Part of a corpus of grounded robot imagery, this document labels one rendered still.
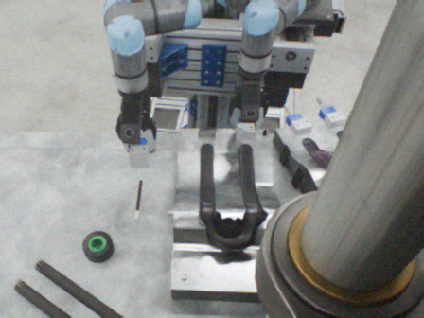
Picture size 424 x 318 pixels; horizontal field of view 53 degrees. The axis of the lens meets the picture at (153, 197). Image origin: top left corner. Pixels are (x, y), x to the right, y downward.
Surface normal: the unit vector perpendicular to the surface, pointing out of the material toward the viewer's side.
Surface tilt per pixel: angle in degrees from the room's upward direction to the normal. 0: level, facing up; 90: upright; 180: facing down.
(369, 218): 90
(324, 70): 0
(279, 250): 0
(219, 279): 0
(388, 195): 90
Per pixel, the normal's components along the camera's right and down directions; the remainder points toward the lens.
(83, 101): -0.07, -0.59
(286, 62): -0.19, 0.80
